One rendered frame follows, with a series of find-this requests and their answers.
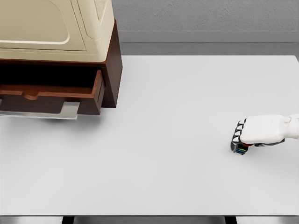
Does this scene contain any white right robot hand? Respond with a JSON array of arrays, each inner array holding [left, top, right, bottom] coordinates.
[[230, 114, 292, 153]]

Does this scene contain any brown wooden drawer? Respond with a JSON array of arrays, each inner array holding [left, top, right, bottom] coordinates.
[[0, 69, 106, 120]]

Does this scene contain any brown wooden cabinet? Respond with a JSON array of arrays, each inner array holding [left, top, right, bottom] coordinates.
[[0, 19, 123, 109]]

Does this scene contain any cream appliance on cabinet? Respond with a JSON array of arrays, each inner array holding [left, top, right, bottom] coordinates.
[[0, 0, 115, 63]]

